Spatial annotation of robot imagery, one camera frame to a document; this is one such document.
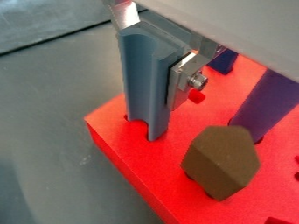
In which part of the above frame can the brown hexagonal peg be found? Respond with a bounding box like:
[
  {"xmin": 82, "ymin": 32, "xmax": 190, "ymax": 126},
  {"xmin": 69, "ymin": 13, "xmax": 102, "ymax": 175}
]
[{"xmin": 181, "ymin": 126, "xmax": 260, "ymax": 201}]

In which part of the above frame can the tall blue rectangular peg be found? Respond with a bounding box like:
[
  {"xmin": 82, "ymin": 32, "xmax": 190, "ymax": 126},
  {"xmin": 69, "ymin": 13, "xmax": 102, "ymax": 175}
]
[{"xmin": 208, "ymin": 49, "xmax": 239, "ymax": 75}]

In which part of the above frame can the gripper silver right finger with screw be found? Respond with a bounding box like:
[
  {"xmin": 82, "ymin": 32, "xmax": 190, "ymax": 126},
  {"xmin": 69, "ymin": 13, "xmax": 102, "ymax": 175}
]
[{"xmin": 141, "ymin": 10, "xmax": 225, "ymax": 110}]

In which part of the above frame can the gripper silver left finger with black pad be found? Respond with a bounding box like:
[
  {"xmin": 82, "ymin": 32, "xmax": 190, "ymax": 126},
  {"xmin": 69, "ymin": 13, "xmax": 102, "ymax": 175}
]
[{"xmin": 101, "ymin": 0, "xmax": 140, "ymax": 31}]

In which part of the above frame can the purple cylinder peg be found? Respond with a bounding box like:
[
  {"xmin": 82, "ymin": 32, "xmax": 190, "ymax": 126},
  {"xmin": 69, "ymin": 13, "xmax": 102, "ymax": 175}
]
[{"xmin": 228, "ymin": 69, "xmax": 299, "ymax": 143}]

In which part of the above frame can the light blue arch block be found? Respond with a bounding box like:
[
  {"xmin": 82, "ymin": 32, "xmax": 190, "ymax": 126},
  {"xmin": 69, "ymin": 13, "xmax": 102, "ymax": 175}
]
[{"xmin": 116, "ymin": 21, "xmax": 184, "ymax": 141}]

